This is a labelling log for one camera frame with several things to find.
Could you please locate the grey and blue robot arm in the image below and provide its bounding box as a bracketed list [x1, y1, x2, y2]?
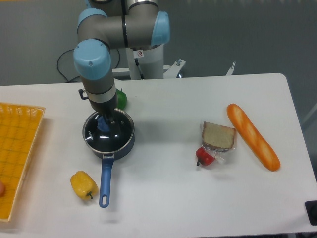
[73, 0, 170, 124]

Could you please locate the yellow woven basket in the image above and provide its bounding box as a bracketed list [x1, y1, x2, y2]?
[0, 102, 46, 222]

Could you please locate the blue saucepan with handle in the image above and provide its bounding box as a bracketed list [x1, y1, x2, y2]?
[82, 107, 136, 208]

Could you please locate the red bell pepper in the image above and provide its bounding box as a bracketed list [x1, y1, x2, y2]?
[196, 147, 215, 166]

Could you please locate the wrapped bread slice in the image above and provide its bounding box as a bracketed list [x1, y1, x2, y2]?
[202, 121, 236, 164]

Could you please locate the green bell pepper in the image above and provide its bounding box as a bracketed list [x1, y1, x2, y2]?
[116, 89, 127, 110]

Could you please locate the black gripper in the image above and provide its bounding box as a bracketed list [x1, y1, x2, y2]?
[78, 89, 118, 124]

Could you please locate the black device at table edge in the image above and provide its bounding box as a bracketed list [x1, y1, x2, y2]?
[305, 200, 317, 226]

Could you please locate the orange baguette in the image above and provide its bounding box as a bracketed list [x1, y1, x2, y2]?
[226, 104, 281, 172]

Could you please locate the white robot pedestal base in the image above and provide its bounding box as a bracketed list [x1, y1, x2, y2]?
[108, 43, 237, 80]

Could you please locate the glass pot lid blue knob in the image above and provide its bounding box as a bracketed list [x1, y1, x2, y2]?
[82, 108, 134, 153]

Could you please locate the yellow bell pepper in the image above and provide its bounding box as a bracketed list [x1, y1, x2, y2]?
[70, 171, 99, 200]

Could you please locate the black cable on floor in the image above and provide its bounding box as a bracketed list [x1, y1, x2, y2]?
[56, 47, 120, 83]

